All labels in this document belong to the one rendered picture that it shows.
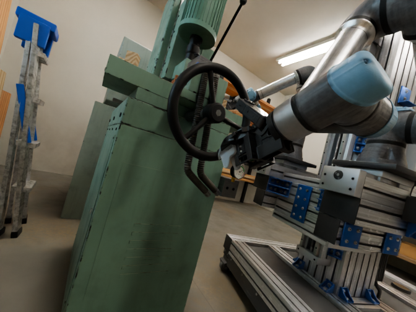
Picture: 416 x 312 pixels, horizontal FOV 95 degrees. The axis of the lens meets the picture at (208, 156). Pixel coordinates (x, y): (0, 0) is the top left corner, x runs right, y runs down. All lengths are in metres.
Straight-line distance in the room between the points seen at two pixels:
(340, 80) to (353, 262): 1.02
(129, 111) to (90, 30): 2.70
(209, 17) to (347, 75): 0.75
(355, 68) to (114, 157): 0.62
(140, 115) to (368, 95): 0.58
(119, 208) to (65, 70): 2.63
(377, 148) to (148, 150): 0.84
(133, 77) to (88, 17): 2.73
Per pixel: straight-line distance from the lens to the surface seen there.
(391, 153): 0.95
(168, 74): 1.01
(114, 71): 0.70
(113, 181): 0.69
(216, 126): 0.80
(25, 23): 1.48
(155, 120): 0.70
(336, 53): 0.63
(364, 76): 0.33
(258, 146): 0.41
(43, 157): 3.15
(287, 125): 0.36
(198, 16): 0.98
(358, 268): 1.28
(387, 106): 0.43
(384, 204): 0.92
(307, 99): 0.35
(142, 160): 0.69
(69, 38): 3.28
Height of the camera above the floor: 0.66
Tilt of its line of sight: 2 degrees up
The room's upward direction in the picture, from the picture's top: 15 degrees clockwise
